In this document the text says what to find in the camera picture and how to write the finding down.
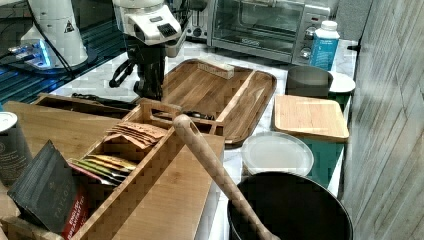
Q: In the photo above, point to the wooden spoon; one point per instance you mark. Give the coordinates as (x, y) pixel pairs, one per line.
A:
(194, 140)

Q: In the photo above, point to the brown tea bag packets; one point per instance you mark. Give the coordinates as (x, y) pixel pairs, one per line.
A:
(140, 134)

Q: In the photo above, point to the green canister white lid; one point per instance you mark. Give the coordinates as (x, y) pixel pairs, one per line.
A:
(341, 88)

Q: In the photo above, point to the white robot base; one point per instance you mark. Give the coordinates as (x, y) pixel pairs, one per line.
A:
(53, 44)

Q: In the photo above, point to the silver toaster oven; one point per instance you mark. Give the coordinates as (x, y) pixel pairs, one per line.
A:
(281, 30)

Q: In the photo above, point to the black spice jar white lid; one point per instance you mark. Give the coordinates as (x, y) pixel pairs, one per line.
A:
(14, 151)

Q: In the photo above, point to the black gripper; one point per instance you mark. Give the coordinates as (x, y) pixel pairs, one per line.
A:
(150, 63)

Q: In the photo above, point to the white sponge block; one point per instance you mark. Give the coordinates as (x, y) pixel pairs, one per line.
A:
(222, 70)

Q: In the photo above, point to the blue bottle white cap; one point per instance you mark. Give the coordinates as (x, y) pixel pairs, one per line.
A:
(324, 46)

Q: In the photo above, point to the wooden serving tray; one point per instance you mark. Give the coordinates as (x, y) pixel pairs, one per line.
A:
(236, 103)

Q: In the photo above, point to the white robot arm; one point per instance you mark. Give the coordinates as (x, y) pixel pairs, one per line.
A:
(151, 33)

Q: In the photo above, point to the black tea bag pouch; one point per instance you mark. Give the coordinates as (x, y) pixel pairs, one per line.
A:
(49, 194)

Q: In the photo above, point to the wooden drawer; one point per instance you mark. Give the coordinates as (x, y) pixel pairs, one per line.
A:
(110, 108)

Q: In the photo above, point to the yellow green tea packets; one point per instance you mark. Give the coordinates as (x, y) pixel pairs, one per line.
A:
(108, 170)

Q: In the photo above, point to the dark grey cup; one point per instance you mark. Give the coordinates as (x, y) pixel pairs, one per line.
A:
(308, 81)

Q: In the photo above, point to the green box bamboo lid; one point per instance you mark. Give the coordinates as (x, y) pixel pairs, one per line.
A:
(321, 124)

